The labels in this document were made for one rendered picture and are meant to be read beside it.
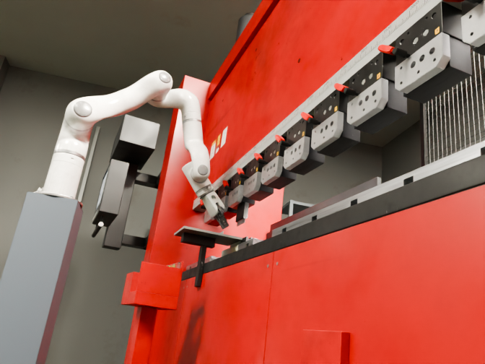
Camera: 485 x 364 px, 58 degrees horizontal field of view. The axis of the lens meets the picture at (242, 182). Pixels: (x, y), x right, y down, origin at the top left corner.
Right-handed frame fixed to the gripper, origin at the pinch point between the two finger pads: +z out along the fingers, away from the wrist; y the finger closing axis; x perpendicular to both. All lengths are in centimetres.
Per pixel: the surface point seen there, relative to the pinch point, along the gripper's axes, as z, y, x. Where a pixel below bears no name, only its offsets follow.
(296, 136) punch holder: -14, -57, -17
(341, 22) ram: -37, -83, -37
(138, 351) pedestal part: 24, -13, 59
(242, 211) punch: -0.6, -2.6, -10.1
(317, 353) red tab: 32, -101, 38
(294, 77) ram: -35, -52, -35
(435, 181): 12, -132, 18
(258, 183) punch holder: -7.2, -24.3, -12.2
